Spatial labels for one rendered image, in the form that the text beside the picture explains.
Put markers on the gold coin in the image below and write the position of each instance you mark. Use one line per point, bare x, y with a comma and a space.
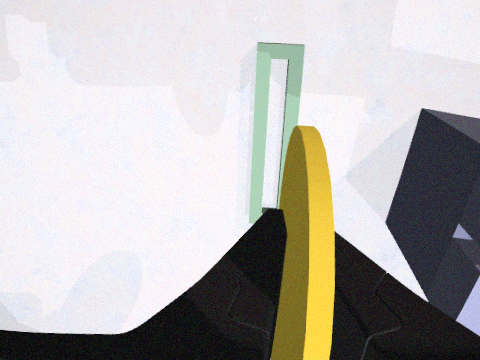
304, 324

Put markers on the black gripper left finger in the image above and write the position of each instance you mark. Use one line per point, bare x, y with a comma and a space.
229, 314

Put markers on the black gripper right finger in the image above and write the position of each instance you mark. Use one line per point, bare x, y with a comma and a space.
375, 317

